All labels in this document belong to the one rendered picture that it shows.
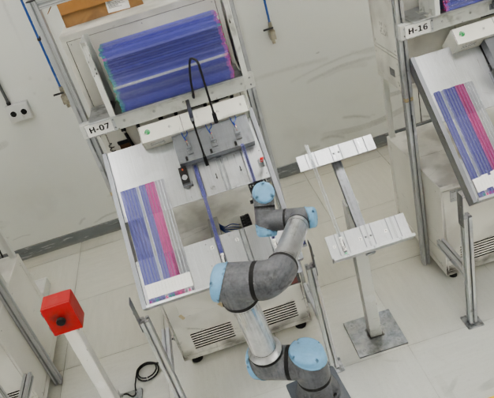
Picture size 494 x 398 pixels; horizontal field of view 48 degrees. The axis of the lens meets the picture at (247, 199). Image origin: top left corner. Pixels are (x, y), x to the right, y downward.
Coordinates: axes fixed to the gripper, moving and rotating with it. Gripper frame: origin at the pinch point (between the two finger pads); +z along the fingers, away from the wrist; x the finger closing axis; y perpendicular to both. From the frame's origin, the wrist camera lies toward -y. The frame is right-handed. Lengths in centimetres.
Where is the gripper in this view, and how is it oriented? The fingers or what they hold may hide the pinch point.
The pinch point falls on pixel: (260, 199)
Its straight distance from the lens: 228.8
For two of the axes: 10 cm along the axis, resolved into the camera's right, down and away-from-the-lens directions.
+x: -9.5, 3.0, -0.3
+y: -3.0, -9.5, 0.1
